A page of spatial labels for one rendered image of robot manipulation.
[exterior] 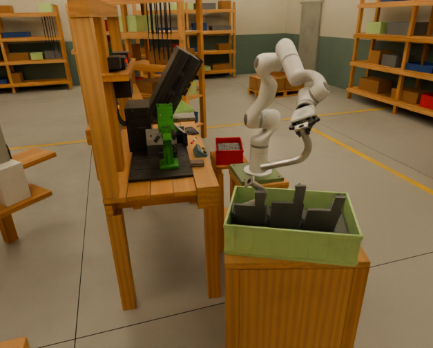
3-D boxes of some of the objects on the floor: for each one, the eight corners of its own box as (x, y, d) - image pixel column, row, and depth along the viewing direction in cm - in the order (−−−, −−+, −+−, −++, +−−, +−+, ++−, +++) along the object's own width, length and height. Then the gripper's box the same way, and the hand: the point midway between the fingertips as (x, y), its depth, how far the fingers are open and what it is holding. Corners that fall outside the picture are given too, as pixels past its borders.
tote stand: (322, 304, 241) (336, 205, 208) (348, 375, 193) (371, 262, 160) (224, 304, 242) (223, 206, 209) (226, 375, 195) (224, 262, 162)
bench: (197, 199, 383) (193, 121, 346) (221, 297, 249) (219, 188, 212) (133, 205, 373) (122, 126, 337) (122, 311, 239) (101, 199, 203)
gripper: (326, 111, 149) (326, 134, 135) (291, 123, 157) (286, 146, 143) (320, 97, 145) (320, 119, 132) (284, 109, 153) (280, 131, 140)
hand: (303, 130), depth 139 cm, fingers closed on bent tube, 3 cm apart
